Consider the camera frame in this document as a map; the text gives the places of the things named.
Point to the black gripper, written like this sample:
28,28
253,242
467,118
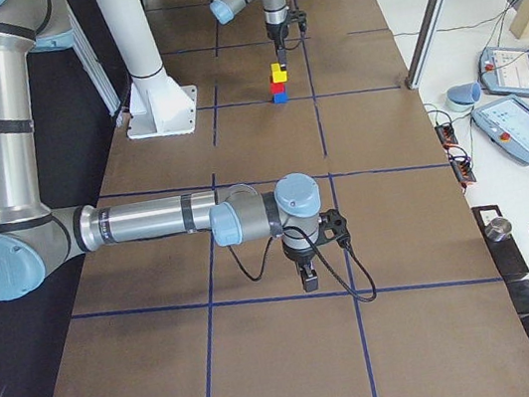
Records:
278,34
301,255

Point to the yellow wooden block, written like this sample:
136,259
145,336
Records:
278,73

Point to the red wooden block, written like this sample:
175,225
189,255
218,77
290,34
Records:
276,88

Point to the blue wooden block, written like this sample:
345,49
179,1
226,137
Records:
280,98

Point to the orange black power strip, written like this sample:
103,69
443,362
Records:
445,133

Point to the light blue plastic cup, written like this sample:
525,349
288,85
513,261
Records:
463,97

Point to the steel cylinder weight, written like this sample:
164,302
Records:
497,229

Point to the far teach pendant tablet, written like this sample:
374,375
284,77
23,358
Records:
505,71

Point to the teach pendant tablet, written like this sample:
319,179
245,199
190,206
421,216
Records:
505,71
506,123

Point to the near teach pendant tablet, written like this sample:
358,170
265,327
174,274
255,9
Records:
506,123

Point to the white camera post base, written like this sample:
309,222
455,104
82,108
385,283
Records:
158,105

